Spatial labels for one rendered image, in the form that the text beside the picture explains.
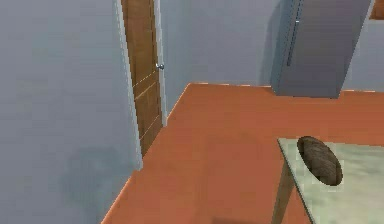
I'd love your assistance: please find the grey fridge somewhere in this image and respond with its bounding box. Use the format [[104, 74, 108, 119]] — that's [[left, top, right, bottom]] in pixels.
[[269, 0, 372, 100]]

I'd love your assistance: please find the pale green wooden-legged table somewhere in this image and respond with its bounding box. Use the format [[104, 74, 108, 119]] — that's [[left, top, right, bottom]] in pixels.
[[270, 137, 384, 224]]

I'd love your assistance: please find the brown wooden room door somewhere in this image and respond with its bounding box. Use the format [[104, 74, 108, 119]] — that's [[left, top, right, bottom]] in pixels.
[[120, 0, 164, 158]]

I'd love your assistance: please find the brown wooden wall cupboard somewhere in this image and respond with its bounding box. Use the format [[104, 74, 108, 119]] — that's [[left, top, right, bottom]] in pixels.
[[369, 0, 384, 21]]

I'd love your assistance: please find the dark fridge handle bar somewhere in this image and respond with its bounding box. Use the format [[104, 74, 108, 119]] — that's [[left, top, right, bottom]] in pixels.
[[286, 0, 305, 67]]

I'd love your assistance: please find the brown bread loaf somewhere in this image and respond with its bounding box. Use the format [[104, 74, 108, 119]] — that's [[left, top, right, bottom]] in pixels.
[[296, 135, 344, 187]]

